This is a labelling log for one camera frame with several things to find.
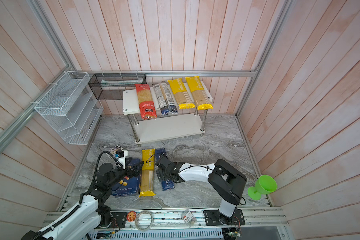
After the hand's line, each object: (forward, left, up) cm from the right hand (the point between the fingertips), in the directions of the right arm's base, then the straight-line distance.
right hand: (164, 170), depth 89 cm
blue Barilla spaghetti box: (-10, -3, +2) cm, 10 cm away
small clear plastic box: (-25, -14, +1) cm, 29 cm away
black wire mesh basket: (+51, +40, +25) cm, 69 cm away
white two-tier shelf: (+25, +16, +6) cm, 30 cm away
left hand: (0, +14, +11) cm, 18 cm away
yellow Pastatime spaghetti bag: (-2, +10, +1) cm, 10 cm away
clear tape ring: (-26, +12, 0) cm, 28 cm away
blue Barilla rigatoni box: (-12, +18, +6) cm, 22 cm away
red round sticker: (-25, +15, 0) cm, 29 cm away
